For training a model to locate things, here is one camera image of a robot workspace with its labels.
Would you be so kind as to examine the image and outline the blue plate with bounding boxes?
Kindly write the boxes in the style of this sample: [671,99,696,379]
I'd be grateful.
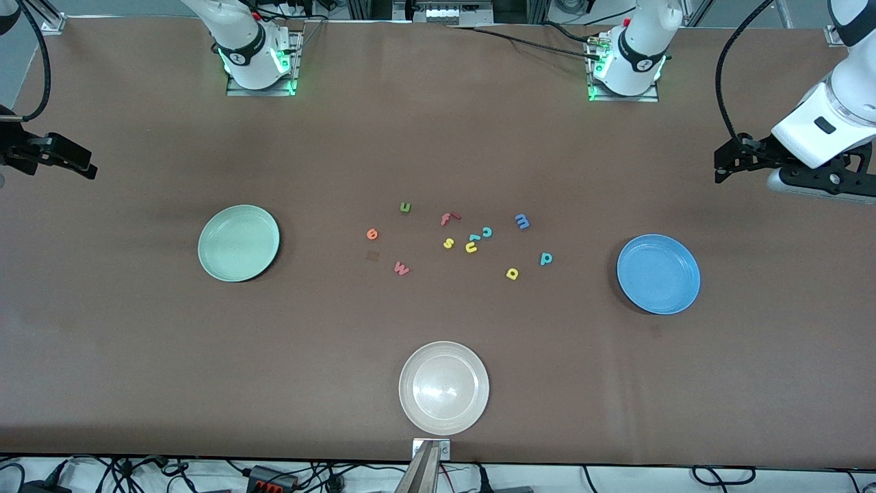
[617,234,701,316]

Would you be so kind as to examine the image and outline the green plate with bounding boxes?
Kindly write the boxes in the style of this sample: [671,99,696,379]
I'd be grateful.
[198,205,281,283]

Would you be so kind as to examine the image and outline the brown table cover mat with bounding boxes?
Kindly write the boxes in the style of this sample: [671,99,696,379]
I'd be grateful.
[0,17,876,470]

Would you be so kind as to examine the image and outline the metal connector device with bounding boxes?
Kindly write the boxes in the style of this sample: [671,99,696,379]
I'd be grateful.
[394,0,495,27]

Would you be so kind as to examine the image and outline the white plate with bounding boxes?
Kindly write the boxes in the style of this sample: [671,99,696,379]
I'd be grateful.
[398,341,491,436]

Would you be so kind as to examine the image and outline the black power strip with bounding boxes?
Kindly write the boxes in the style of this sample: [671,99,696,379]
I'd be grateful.
[245,464,300,493]

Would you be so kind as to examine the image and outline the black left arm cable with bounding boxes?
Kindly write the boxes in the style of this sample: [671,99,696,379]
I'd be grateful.
[715,0,777,144]

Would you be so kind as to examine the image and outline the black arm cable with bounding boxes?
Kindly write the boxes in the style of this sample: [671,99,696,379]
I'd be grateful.
[17,0,52,123]
[715,0,777,144]

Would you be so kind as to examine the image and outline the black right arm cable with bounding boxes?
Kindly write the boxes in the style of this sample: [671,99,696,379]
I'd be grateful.
[17,0,52,123]

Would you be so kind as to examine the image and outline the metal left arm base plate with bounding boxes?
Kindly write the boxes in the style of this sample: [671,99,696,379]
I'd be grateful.
[587,31,661,103]

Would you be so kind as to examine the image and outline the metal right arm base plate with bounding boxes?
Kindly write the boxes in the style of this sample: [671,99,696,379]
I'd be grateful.
[226,31,302,97]

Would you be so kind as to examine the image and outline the short black table cable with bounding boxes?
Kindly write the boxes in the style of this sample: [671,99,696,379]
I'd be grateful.
[541,21,603,43]

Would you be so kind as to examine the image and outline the long black table cable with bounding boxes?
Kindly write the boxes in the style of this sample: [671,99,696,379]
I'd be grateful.
[448,25,603,61]

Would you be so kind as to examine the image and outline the black looped cable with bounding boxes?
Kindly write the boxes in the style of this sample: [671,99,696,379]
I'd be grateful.
[690,466,758,488]

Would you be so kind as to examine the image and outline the small metal mount bracket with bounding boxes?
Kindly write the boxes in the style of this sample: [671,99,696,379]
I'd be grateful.
[412,438,451,461]

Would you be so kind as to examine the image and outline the aluminium camera mount beam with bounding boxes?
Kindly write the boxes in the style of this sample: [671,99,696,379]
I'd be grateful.
[396,442,440,493]

